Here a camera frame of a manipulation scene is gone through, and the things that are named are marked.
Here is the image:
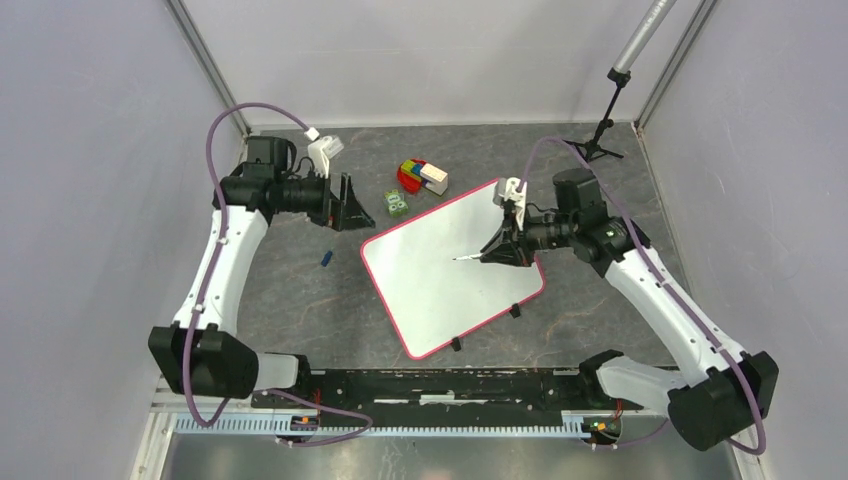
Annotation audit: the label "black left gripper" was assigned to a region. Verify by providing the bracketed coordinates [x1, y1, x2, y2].
[276, 166, 375, 232]

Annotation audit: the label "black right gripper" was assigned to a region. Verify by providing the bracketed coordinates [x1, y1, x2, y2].
[480, 204, 577, 268]

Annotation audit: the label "blue white marker pen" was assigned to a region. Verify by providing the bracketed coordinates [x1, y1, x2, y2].
[452, 253, 483, 261]

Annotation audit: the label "blue marker cap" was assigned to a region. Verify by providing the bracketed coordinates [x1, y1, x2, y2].
[320, 251, 333, 267]

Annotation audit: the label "white board with pink rim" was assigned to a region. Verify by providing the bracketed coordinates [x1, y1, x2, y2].
[360, 181, 546, 360]

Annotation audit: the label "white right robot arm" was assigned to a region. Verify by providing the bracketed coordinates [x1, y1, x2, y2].
[475, 168, 779, 455]

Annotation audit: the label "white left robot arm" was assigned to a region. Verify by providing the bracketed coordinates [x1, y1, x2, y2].
[148, 135, 375, 408]

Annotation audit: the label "green frog toy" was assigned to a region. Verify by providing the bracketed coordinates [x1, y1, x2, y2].
[384, 190, 409, 218]

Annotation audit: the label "colourful toy block stack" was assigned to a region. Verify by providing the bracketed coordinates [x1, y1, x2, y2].
[396, 158, 449, 196]

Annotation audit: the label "black tripod stand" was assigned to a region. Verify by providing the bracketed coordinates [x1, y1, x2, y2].
[566, 0, 677, 162]

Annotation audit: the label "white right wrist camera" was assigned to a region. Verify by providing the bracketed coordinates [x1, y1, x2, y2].
[493, 177, 526, 229]

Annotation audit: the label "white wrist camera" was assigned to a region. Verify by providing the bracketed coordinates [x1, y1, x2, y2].
[493, 177, 526, 229]
[304, 127, 344, 178]

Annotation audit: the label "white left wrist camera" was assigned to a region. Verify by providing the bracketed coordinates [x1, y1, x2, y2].
[304, 127, 344, 178]

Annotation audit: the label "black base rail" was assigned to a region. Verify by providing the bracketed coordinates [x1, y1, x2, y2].
[292, 368, 638, 429]

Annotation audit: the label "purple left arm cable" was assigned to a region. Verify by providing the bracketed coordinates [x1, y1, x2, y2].
[182, 102, 374, 449]

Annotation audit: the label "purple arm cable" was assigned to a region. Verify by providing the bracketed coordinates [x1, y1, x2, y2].
[520, 136, 768, 457]
[182, 102, 374, 449]

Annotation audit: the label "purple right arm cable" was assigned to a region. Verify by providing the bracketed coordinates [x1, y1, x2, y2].
[520, 136, 768, 457]

